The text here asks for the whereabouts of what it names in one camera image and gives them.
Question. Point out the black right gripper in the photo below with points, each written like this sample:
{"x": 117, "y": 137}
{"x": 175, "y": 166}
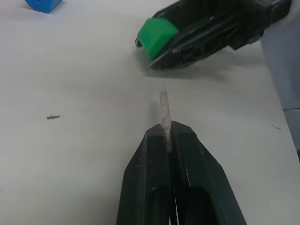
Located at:
{"x": 248, "y": 21}

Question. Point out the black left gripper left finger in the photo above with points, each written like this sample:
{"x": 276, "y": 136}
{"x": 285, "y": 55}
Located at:
{"x": 145, "y": 178}

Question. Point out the green plastic block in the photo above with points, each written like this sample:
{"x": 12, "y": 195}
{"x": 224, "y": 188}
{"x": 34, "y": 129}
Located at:
{"x": 157, "y": 35}

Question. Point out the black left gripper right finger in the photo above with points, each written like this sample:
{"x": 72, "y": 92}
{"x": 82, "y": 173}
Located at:
{"x": 201, "y": 178}

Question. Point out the blue plastic block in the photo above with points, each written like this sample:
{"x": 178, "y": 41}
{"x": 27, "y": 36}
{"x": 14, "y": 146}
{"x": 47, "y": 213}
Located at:
{"x": 43, "y": 5}

